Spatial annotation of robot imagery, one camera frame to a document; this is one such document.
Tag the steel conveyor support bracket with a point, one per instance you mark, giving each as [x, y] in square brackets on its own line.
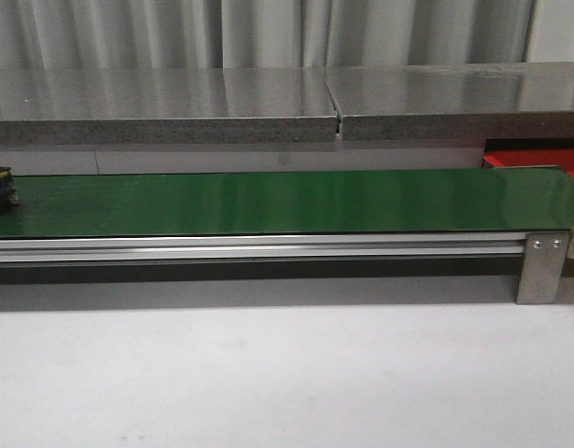
[545, 254]

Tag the green conveyor belt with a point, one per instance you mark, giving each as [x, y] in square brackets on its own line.
[502, 199]

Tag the left grey stone slab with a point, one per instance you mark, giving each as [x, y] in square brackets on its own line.
[165, 106]

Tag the grey pleated curtain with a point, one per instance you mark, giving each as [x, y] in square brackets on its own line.
[275, 34]

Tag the red plastic tray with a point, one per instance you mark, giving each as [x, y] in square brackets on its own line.
[558, 157]

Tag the aluminium conveyor side rail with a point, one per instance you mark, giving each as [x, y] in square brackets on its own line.
[286, 246]

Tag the grey stone slab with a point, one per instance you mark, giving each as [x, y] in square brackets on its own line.
[165, 106]
[476, 101]

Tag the right grey stone slab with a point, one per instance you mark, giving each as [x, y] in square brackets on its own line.
[476, 101]

